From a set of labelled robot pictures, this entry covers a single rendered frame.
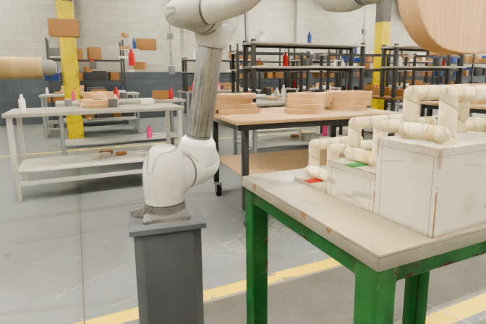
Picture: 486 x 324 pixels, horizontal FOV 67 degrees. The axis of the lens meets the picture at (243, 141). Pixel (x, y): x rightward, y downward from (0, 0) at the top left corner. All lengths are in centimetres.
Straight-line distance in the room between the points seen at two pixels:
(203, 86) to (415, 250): 101
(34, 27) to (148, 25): 303
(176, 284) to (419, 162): 103
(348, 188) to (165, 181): 72
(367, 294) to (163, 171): 88
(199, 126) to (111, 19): 1040
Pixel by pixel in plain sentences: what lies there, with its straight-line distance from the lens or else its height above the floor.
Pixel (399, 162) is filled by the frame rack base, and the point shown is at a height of 106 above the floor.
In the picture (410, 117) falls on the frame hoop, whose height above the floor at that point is 115.
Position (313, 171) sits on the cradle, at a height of 97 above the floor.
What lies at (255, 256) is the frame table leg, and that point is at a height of 69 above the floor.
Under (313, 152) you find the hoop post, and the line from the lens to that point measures 108.
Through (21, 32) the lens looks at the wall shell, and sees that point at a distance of 1177.
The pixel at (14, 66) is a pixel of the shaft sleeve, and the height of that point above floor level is 125.
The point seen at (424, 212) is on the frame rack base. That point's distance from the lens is 80.
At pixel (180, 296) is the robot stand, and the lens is 154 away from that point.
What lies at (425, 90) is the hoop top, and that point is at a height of 120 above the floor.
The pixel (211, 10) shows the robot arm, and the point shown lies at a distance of 129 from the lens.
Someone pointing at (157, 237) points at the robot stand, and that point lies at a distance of 142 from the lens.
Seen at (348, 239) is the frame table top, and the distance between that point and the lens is 75.
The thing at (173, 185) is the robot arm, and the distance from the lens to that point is 141.
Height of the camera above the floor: 123
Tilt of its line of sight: 10 degrees down
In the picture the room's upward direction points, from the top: 1 degrees counter-clockwise
